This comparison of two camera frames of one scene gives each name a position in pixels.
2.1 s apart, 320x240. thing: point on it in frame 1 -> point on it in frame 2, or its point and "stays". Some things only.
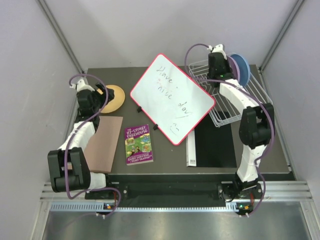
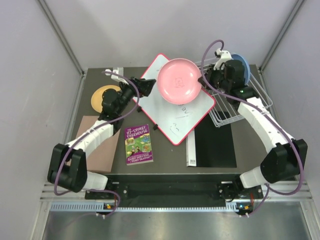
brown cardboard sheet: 100,150 stays
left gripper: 102,96 -> 145,86
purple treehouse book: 138,147 stays
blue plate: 244,69 stays
